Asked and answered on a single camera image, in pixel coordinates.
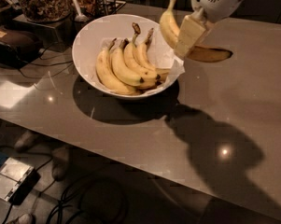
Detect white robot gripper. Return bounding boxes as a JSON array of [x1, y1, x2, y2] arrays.
[[174, 0, 244, 59]]

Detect yellow banana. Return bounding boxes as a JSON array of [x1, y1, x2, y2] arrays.
[[111, 39, 157, 89], [159, 0, 232, 63], [95, 39, 138, 95], [123, 22, 160, 82], [136, 28, 169, 82]]

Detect white ceramic bowl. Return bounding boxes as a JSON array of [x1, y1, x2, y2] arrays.
[[71, 13, 185, 101]]

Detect metal scoop in cup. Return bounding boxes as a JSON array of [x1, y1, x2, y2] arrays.
[[72, 0, 89, 32]]

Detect glass jar of nuts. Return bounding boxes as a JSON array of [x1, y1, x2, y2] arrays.
[[18, 0, 71, 23]]

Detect black device with label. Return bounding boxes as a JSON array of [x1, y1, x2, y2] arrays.
[[0, 26, 43, 68]]

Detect silver box on floor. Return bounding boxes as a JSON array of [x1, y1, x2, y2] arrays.
[[0, 158, 40, 205]]

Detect black wire rack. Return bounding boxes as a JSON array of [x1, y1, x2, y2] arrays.
[[94, 0, 128, 17]]

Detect black cable on table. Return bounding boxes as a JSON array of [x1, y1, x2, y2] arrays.
[[18, 40, 76, 80]]

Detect black cables on floor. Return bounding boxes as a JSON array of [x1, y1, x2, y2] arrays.
[[0, 143, 129, 224]]

